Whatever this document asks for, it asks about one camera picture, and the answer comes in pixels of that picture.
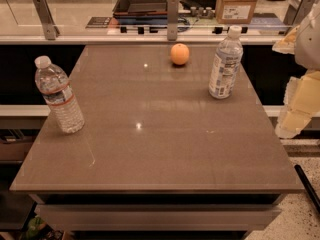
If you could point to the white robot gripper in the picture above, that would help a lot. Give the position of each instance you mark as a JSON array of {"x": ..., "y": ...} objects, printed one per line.
[{"x": 308, "y": 44}]

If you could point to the blue label plastic water bottle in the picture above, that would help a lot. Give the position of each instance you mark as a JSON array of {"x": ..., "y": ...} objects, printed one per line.
[{"x": 226, "y": 62}]

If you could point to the red label plastic water bottle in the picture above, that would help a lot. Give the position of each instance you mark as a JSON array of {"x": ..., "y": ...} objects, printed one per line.
[{"x": 54, "y": 85}]

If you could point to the cardboard box with label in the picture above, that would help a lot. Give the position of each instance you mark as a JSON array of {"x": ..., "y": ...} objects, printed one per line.
[{"x": 235, "y": 11}]

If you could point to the orange fruit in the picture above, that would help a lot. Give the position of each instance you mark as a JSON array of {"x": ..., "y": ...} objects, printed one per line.
[{"x": 179, "y": 54}]

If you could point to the black pole on floor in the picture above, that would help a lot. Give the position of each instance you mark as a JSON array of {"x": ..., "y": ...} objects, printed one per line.
[{"x": 308, "y": 187}]

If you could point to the brown table with drawer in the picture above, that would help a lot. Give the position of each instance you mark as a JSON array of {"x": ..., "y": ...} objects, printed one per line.
[{"x": 158, "y": 157}]

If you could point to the green object under table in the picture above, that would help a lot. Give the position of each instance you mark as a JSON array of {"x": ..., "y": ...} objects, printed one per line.
[{"x": 34, "y": 227}]

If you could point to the right metal railing post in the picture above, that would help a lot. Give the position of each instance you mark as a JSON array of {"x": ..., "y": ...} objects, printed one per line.
[{"x": 296, "y": 12}]

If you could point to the metal railing post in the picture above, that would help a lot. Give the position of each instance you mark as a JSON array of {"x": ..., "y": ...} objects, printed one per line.
[
  {"x": 296, "y": 12},
  {"x": 172, "y": 19},
  {"x": 51, "y": 31}
]

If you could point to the middle metal railing post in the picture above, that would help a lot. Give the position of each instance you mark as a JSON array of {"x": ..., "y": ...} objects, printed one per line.
[{"x": 172, "y": 19}]

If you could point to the left metal railing post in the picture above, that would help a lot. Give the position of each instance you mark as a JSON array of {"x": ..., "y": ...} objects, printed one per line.
[{"x": 51, "y": 31}]

